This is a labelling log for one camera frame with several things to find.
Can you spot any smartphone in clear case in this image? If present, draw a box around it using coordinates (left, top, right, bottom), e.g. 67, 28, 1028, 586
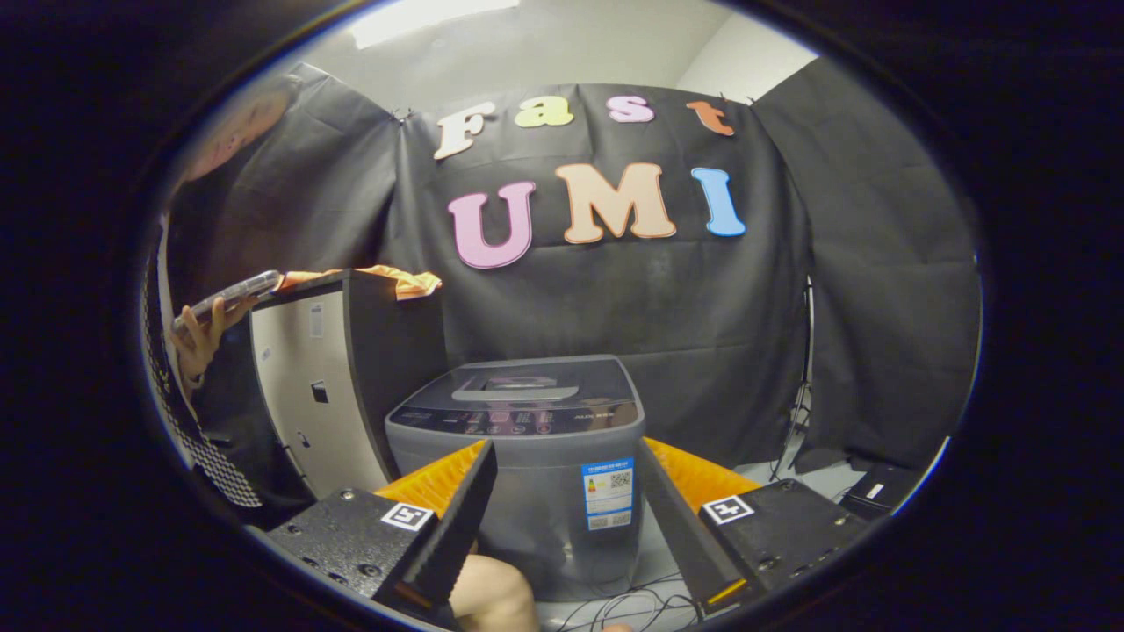
171, 269, 284, 330

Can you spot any person's bare knee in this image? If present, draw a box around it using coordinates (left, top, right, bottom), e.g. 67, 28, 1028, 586
450, 555, 538, 632

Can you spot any black box with white label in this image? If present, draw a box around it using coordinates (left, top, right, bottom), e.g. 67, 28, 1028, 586
839, 463, 923, 519

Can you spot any black backdrop cloth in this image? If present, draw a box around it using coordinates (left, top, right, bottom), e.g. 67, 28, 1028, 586
167, 57, 983, 470

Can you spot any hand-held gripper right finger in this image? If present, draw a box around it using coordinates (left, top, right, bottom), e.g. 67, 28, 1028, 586
634, 436, 879, 617

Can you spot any bundle of floor cables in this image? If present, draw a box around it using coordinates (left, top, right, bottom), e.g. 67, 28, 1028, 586
553, 575, 703, 632

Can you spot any black light stand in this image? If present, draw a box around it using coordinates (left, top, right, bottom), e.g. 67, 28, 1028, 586
773, 281, 818, 479

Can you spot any grey washing machine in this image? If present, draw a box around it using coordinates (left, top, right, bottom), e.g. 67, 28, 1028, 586
385, 354, 646, 602

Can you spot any black and beige cabinet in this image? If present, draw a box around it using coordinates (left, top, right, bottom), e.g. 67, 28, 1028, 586
249, 269, 444, 499

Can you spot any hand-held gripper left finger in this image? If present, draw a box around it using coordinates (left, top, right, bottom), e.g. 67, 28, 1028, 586
262, 439, 499, 626

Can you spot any orange garment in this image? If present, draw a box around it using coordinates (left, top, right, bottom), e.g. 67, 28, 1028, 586
279, 264, 443, 302

